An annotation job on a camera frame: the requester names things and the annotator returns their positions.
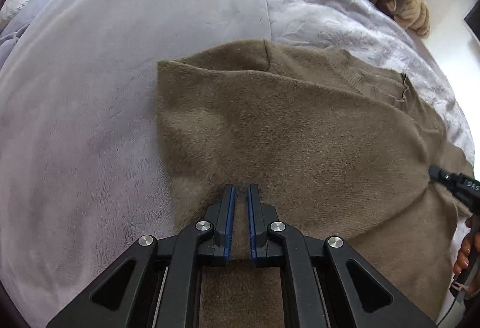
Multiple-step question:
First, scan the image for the tan knit sweater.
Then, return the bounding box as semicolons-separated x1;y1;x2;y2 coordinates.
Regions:
157;40;473;319

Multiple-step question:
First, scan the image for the person's right hand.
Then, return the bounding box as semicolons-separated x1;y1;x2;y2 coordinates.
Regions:
453;233;478;277

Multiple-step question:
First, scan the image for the lavender plush blanket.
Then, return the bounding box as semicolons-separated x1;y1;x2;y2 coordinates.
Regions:
1;0;270;327

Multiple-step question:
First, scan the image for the lavender quilted bedspread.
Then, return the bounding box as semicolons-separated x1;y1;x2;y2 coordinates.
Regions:
266;0;478;162

